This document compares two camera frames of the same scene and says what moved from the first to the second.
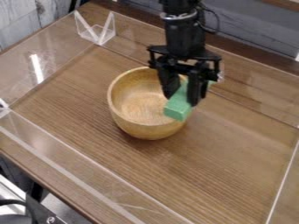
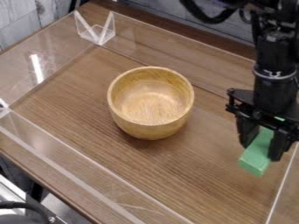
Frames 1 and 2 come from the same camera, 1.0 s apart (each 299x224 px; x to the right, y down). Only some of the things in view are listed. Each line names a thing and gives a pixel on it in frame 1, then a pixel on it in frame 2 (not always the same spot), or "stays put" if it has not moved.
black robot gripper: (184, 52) to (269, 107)
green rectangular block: (177, 106) to (256, 156)
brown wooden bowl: (136, 101) stays put
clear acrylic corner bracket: (97, 34) stays put
